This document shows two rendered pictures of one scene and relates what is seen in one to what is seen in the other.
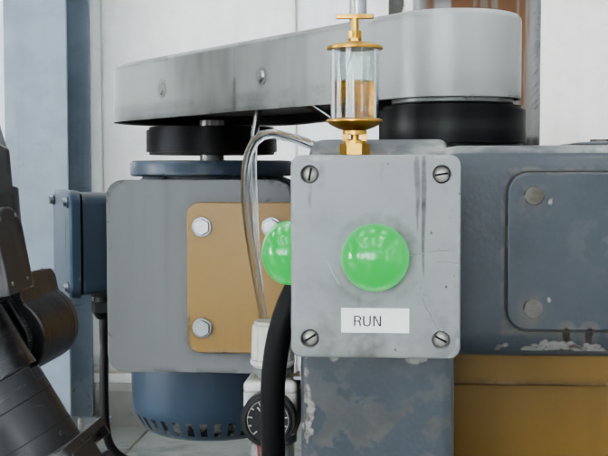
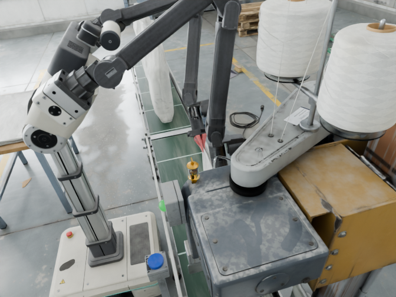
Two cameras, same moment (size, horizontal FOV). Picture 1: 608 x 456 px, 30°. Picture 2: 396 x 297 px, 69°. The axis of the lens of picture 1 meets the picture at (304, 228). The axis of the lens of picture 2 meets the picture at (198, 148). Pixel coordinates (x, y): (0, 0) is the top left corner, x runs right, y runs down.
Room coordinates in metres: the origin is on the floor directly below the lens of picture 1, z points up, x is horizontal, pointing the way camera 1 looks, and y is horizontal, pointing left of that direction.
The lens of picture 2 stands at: (0.45, -0.53, 1.84)
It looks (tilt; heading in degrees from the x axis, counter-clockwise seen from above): 38 degrees down; 73
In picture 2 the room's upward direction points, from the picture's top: 5 degrees counter-clockwise
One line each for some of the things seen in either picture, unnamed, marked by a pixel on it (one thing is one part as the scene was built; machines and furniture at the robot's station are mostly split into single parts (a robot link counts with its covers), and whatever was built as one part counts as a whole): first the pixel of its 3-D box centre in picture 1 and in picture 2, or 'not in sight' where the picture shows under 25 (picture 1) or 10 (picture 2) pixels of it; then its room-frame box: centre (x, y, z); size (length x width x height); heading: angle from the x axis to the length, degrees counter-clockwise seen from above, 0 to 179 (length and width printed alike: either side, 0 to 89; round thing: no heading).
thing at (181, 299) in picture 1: (276, 275); not in sight; (0.96, 0.02, 1.23); 0.28 x 0.07 x 0.16; 85
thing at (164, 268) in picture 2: not in sight; (157, 266); (0.44, 0.11, 0.81); 0.08 x 0.08 x 0.06; 85
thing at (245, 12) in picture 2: not in sight; (260, 10); (3.74, 5.10, 0.36); 1.20 x 0.82 x 0.14; 171
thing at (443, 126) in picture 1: (451, 127); (248, 180); (0.70, -0.09, 1.35); 0.09 x 0.09 x 0.03
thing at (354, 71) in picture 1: (355, 84); (192, 171); (0.58, -0.03, 1.37); 0.03 x 0.02 x 0.03; 85
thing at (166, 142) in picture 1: (212, 143); not in sight; (1.05, 0.08, 1.35); 0.12 x 0.12 x 0.04
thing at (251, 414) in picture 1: (269, 418); not in sight; (0.75, 0.02, 1.16); 0.04 x 0.02 x 0.04; 85
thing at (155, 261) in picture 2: not in sight; (155, 261); (0.44, 0.11, 0.84); 0.06 x 0.06 x 0.02
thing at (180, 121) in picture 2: not in sight; (155, 85); (0.95, 2.70, 0.34); 2.21 x 0.39 x 0.09; 85
